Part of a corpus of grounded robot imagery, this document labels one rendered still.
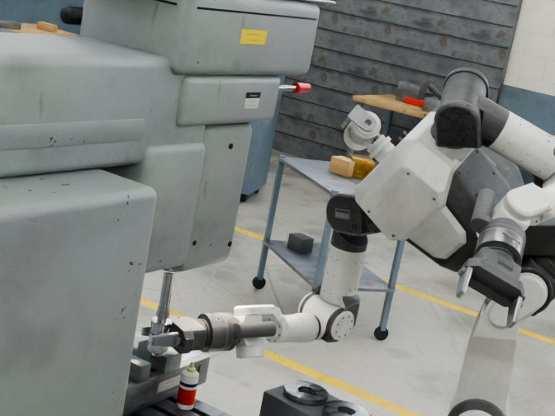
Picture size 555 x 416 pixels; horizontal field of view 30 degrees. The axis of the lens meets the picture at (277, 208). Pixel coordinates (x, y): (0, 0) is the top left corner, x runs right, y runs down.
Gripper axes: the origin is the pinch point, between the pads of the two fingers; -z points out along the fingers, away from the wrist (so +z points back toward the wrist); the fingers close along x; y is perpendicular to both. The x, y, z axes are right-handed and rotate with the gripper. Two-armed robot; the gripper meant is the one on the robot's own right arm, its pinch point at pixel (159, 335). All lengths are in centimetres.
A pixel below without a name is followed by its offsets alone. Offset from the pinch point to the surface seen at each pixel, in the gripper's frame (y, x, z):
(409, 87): 11, -542, 511
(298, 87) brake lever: -58, 1, 24
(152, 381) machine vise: 10.4, 1.5, -0.8
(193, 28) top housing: -69, 21, -15
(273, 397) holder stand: -1.8, 36.2, 7.4
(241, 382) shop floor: 113, -191, 152
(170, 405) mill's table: 16.6, 1.7, 4.6
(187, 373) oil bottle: 8.1, 3.4, 6.5
